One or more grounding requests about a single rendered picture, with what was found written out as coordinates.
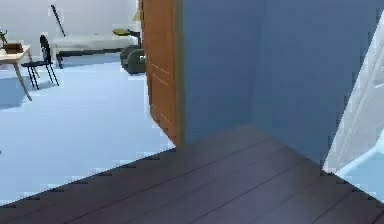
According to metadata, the brown plant pot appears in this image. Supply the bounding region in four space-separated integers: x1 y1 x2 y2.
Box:
3 42 24 55

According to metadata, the black slanted pole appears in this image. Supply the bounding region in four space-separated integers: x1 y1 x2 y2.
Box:
50 4 67 38

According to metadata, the light wooden table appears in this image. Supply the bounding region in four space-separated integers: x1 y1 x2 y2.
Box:
0 44 34 102

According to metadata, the orange wooden room door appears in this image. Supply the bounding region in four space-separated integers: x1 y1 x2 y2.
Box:
138 0 179 146

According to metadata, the white room door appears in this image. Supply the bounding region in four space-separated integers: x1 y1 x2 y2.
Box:
322 9 384 174

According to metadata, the white long bench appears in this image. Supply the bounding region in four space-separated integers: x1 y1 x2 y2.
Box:
49 35 138 70

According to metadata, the black metal chair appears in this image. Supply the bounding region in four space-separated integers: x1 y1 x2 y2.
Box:
21 34 60 91

